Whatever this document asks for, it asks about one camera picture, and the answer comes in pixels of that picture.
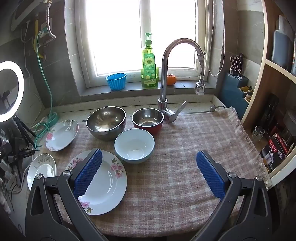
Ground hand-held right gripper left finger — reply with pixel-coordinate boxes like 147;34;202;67
25;148;109;241

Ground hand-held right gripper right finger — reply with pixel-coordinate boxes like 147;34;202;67
192;150;273;241

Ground large pink floral plate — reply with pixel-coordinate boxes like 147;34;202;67
65;150;127;216

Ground small pink floral plate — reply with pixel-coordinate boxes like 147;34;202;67
45;120;79;152

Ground green leaf plate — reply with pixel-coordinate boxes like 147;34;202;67
27;153;57;191

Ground light blue ceramic bowl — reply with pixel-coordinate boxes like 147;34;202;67
114;129;155;164

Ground large steel bowl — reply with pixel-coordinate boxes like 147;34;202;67
86;106;127;141

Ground red steel bowl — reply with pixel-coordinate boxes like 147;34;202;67
131;108;164;135

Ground pink checkered cloth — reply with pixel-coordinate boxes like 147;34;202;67
52;107;273;238

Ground clear glass cup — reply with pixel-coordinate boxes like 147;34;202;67
252;126;265;142

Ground teal power strip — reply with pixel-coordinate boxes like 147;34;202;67
40;113;58;126

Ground red and black box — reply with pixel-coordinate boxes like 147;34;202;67
260;133;294;173

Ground black tripod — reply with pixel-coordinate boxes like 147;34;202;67
13;115;37;149

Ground blue knife holder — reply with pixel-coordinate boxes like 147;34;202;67
219;72;253;120

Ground wooden shelf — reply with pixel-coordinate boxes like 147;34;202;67
240;0;296;188

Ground blue silicone cup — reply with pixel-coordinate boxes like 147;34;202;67
106;73;127;91

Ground chrome faucet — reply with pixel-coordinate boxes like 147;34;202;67
158;38;206;123

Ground green dish soap bottle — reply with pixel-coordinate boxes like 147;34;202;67
141;32;159;88

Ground blue cutting board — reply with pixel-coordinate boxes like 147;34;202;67
271;15;292;70

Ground metal flexible pipe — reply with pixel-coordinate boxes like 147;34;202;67
46;0;56;45

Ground white water heater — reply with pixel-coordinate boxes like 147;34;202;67
10;0;47;26

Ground green cable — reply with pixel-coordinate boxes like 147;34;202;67
35;53;58;149

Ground white ring light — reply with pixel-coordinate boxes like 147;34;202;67
0;61;25;122

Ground white window frame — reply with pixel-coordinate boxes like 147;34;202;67
75;0;208;90

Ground black handled scissors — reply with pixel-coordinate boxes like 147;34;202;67
230;53;245;77

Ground metal shower hose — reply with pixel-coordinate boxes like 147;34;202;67
208;0;226;76

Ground yellow hose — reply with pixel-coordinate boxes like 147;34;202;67
33;20;44;59

